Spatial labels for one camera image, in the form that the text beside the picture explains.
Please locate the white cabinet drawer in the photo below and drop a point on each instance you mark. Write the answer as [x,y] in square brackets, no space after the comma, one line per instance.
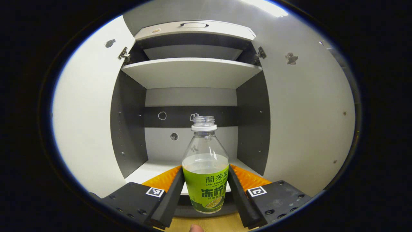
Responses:
[225,30]

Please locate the metal door hinge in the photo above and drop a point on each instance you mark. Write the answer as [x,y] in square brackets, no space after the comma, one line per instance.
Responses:
[124,56]
[260,53]

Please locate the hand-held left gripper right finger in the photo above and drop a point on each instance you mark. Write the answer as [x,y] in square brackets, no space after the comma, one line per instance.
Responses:
[239,203]

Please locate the green label clear bottle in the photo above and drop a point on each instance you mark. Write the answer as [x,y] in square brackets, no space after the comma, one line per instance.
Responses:
[206,190]

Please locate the white cabinet door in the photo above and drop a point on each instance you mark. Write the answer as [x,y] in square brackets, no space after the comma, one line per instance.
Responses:
[87,122]
[305,122]

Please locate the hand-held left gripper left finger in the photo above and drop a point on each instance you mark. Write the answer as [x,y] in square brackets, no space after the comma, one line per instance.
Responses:
[170,203]

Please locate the white and grey cabinet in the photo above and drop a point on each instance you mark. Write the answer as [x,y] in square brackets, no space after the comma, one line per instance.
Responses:
[128,129]

